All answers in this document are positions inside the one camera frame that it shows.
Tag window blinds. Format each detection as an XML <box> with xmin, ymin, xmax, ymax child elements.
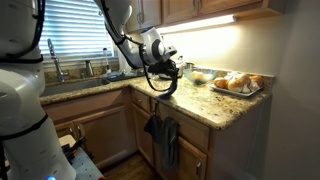
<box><xmin>39</xmin><ymin>0</ymin><xmax>114</xmax><ymax>58</ymax></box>

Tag soap dispenser pump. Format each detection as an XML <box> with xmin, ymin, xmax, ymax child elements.
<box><xmin>103</xmin><ymin>48</ymin><xmax>111</xmax><ymax>74</ymax></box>

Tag white plate of bread rolls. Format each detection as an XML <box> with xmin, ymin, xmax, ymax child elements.
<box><xmin>210</xmin><ymin>72</ymin><xmax>264</xmax><ymax>97</ymax></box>

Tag wooden upper cabinets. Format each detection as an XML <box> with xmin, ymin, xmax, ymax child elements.
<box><xmin>125</xmin><ymin>0</ymin><xmax>289</xmax><ymax>33</ymax></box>

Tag under-cabinet light strip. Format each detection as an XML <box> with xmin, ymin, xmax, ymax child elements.
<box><xmin>157</xmin><ymin>15</ymin><xmax>236</xmax><ymax>34</ymax></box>

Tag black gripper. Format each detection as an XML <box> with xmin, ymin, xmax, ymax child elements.
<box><xmin>148</xmin><ymin>60</ymin><xmax>178</xmax><ymax>79</ymax></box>

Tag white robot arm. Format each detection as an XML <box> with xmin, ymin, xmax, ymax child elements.
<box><xmin>0</xmin><ymin>0</ymin><xmax>177</xmax><ymax>180</ymax></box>

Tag wooden cabinets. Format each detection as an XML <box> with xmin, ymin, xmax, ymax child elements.
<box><xmin>125</xmin><ymin>0</ymin><xmax>289</xmax><ymax>33</ymax></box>
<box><xmin>40</xmin><ymin>85</ymin><xmax>270</xmax><ymax>180</ymax></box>

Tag silver white kitchen appliance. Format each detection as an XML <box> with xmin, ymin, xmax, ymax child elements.
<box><xmin>159</xmin><ymin>56</ymin><xmax>185</xmax><ymax>79</ymax></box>

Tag wooden lower cabinets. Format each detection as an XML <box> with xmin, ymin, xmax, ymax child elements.
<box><xmin>40</xmin><ymin>85</ymin><xmax>270</xmax><ymax>180</ymax></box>

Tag grey robot base table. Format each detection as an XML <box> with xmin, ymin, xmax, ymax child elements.
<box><xmin>59</xmin><ymin>135</ymin><xmax>106</xmax><ymax>180</ymax></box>

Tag dark blue oven mitt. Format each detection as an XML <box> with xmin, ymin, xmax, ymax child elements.
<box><xmin>144</xmin><ymin>114</ymin><xmax>162</xmax><ymax>143</ymax></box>
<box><xmin>159</xmin><ymin>69</ymin><xmax>178</xmax><ymax>100</ymax></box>

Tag glass fruit bowl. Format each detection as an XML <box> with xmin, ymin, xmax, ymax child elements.
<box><xmin>183</xmin><ymin>68</ymin><xmax>216</xmax><ymax>84</ymax></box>

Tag steel sink basin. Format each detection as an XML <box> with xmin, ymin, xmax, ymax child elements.
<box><xmin>42</xmin><ymin>78</ymin><xmax>110</xmax><ymax>97</ymax></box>

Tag chrome kitchen faucet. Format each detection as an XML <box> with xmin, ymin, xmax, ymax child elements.
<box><xmin>47</xmin><ymin>38</ymin><xmax>69</xmax><ymax>83</ymax></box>

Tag grey hanging dish towel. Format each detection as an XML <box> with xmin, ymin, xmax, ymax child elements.
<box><xmin>161</xmin><ymin>117</ymin><xmax>179</xmax><ymax>169</ymax></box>

